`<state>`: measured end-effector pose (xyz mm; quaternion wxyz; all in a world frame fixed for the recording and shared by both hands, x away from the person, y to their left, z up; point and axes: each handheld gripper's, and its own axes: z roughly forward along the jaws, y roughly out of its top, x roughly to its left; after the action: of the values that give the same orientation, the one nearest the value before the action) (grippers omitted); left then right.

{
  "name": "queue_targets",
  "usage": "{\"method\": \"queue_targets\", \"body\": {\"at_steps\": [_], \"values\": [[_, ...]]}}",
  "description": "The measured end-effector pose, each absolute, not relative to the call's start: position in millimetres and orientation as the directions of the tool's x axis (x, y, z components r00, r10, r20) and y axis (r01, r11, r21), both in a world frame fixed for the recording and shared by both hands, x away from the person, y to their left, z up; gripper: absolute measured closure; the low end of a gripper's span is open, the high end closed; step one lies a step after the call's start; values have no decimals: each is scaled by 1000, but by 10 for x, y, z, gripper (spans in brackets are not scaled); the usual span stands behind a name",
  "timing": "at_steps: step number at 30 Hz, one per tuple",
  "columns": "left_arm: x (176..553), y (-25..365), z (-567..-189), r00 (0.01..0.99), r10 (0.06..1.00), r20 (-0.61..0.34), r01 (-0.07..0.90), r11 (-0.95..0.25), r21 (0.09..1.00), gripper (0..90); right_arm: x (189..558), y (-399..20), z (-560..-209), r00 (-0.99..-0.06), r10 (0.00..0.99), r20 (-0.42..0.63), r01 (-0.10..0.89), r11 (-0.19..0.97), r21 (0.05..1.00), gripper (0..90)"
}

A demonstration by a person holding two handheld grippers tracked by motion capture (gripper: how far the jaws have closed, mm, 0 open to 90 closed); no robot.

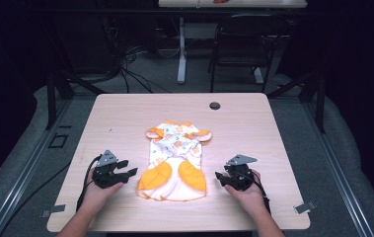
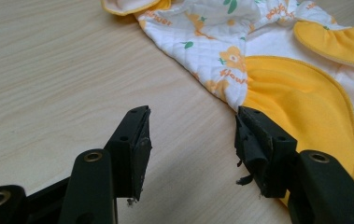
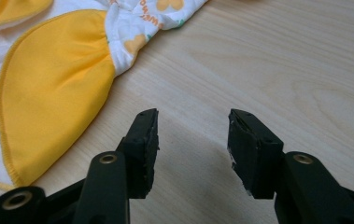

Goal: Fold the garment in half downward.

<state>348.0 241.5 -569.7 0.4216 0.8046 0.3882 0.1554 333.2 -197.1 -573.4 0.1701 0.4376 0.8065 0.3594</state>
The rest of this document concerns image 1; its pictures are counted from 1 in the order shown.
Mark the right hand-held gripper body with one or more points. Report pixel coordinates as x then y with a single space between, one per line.
240 174

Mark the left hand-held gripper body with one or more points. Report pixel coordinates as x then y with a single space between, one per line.
107 174

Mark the orange and white baby garment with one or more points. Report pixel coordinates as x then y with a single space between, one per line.
174 158

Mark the person's left hand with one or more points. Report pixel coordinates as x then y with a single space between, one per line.
95 197

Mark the person's right hand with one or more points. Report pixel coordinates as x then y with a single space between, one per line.
252 199

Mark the grey tape strip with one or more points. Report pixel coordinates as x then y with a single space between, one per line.
54 209
305 207

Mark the black metal stand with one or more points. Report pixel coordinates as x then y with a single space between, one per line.
319 98
52 95

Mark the white table leg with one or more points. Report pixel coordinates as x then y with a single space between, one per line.
182 52

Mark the black chair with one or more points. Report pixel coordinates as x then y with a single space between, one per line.
247 36

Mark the small orange object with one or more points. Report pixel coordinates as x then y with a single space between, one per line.
220 1

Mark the light background table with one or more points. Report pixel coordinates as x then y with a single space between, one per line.
257 3

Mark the aluminium floor rail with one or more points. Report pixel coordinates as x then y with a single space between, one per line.
26 168
339 164

